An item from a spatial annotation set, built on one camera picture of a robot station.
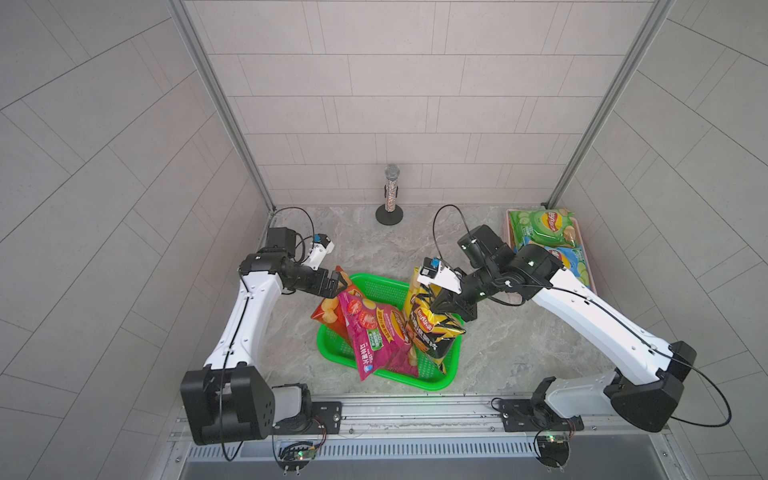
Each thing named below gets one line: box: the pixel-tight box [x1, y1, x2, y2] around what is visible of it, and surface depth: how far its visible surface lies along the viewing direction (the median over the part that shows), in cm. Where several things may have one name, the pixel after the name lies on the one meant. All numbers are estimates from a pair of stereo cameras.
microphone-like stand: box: [375, 163, 404, 226], surface depth 104 cm
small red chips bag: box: [311, 266, 363, 346], surface depth 74 cm
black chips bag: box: [409, 284, 466, 374], surface depth 65 cm
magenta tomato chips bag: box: [339, 288, 418, 381], surface depth 72 cm
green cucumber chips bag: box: [509, 208, 578, 251], surface depth 98 cm
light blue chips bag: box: [545, 245, 591, 289], surface depth 87 cm
